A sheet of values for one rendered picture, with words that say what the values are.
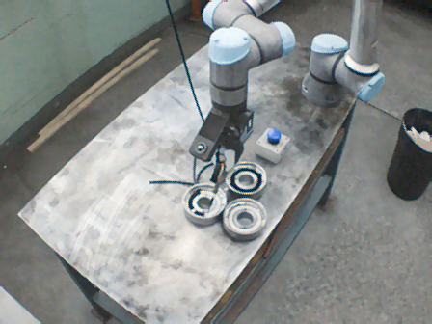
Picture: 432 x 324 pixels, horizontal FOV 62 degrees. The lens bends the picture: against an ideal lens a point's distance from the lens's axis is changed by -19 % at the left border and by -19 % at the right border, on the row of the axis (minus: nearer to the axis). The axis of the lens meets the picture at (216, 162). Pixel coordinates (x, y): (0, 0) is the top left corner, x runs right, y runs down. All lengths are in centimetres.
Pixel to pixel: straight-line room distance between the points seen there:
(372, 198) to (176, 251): 142
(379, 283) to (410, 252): 27
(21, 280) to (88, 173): 100
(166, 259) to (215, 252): 12
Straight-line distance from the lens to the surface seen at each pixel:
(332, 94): 140
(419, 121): 228
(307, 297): 188
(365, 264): 202
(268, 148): 118
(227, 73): 80
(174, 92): 142
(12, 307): 123
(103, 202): 115
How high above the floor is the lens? 170
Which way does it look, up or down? 49 degrees down
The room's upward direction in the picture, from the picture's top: straight up
